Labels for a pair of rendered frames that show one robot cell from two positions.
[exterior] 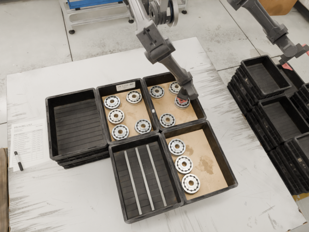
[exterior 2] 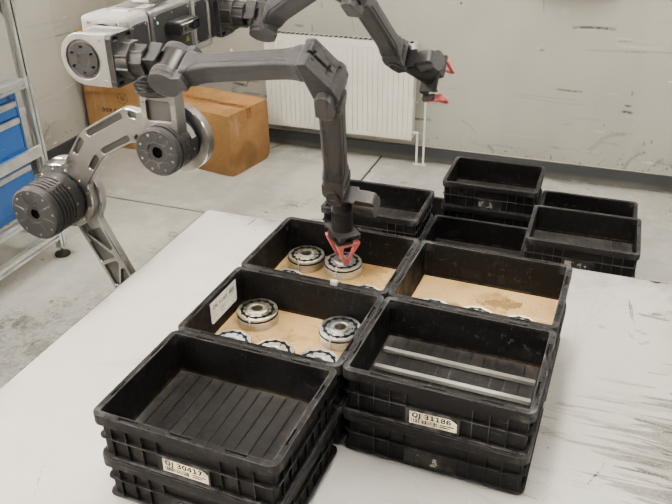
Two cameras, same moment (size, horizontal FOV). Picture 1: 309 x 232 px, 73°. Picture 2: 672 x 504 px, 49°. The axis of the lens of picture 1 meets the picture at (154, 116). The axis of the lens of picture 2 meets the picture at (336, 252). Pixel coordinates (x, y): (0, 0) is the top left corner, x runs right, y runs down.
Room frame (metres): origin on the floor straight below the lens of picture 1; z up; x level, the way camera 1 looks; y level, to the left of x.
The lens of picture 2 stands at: (-0.50, 1.09, 1.90)
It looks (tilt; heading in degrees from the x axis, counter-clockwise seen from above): 29 degrees down; 316
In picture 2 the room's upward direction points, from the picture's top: 1 degrees counter-clockwise
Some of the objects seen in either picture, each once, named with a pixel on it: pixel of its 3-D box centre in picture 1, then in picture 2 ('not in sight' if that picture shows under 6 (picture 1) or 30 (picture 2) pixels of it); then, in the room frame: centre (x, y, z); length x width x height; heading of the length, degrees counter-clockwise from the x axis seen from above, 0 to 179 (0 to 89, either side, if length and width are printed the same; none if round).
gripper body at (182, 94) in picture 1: (185, 89); (342, 222); (0.76, -0.17, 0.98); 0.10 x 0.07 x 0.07; 158
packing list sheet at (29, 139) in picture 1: (28, 142); not in sight; (0.40, 0.79, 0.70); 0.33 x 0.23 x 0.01; 25
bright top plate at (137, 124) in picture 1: (143, 126); (340, 328); (0.54, 0.06, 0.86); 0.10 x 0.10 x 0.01
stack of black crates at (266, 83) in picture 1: (254, 87); (377, 247); (1.33, -0.95, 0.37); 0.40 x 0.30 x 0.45; 25
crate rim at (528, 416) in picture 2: (144, 173); (452, 353); (0.24, 0.02, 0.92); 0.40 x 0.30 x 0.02; 23
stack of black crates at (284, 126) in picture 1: (274, 124); (471, 273); (0.97, -1.13, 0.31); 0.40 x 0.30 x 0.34; 25
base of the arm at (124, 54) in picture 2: not in sight; (134, 59); (1.03, 0.23, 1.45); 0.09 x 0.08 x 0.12; 115
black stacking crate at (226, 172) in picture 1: (195, 160); (480, 301); (0.36, -0.26, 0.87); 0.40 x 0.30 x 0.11; 23
